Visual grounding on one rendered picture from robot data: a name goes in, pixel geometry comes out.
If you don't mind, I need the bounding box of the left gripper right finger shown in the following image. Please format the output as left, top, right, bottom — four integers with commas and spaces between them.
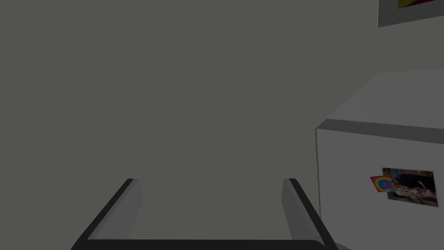
281, 178, 339, 250

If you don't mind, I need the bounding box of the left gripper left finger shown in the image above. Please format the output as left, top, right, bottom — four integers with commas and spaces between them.
71, 178, 144, 250

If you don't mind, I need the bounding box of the white fridge with magnets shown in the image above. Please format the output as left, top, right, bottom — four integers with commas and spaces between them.
314, 71, 444, 250

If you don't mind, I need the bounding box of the framed wall picture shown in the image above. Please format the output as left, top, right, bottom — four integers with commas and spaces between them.
377, 0, 444, 28

